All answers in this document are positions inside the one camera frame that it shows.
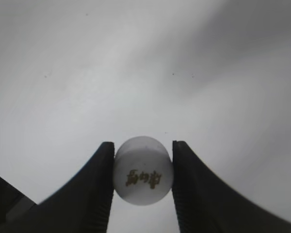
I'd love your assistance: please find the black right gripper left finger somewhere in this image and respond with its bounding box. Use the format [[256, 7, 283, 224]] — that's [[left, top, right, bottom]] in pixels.
[[0, 142, 114, 233]]

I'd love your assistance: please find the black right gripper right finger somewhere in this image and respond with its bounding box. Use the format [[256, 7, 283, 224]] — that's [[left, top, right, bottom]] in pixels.
[[172, 141, 291, 233]]

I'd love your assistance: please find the white bottle cap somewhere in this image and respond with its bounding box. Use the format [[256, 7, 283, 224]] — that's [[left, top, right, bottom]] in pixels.
[[113, 136, 174, 206]]

